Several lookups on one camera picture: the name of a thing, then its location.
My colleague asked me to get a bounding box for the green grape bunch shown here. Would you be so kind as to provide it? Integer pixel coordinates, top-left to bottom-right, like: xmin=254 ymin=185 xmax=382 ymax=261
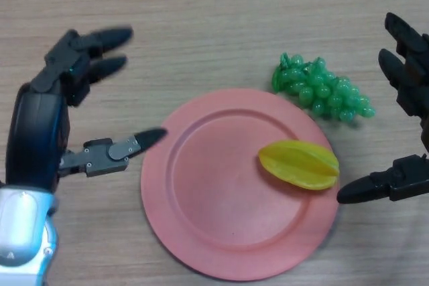
xmin=271 ymin=52 xmax=376 ymax=123

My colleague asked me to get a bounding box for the pink round plate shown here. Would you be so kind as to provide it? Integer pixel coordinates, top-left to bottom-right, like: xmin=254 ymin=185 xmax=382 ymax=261
xmin=140 ymin=87 xmax=339 ymax=282

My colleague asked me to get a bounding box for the yellow starfruit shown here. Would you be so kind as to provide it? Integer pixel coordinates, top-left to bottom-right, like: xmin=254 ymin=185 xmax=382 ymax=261
xmin=257 ymin=140 xmax=340 ymax=191

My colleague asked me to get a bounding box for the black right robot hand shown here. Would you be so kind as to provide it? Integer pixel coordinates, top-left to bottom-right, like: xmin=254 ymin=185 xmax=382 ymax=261
xmin=336 ymin=12 xmax=429 ymax=205

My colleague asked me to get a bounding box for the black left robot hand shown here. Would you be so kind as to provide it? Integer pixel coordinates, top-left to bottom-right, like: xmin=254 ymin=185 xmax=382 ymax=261
xmin=5 ymin=26 xmax=168 ymax=195

